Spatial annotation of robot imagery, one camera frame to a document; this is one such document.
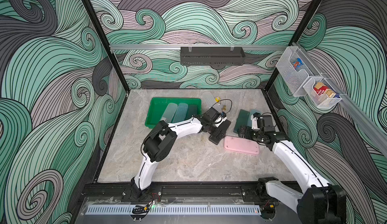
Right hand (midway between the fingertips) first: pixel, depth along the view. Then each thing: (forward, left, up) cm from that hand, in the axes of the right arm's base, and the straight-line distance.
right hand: (247, 132), depth 84 cm
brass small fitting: (+25, +8, -9) cm, 28 cm away
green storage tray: (+28, +56, -10) cm, 64 cm away
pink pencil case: (-4, +3, -8) cm, 9 cm away
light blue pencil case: (+21, +39, -8) cm, 45 cm away
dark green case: (+16, -4, -11) cm, 20 cm away
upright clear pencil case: (+33, +19, -10) cm, 40 cm away
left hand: (+5, +15, -4) cm, 16 cm away
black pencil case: (-2, +18, +4) cm, 18 cm away
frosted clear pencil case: (+21, +48, -9) cm, 53 cm away
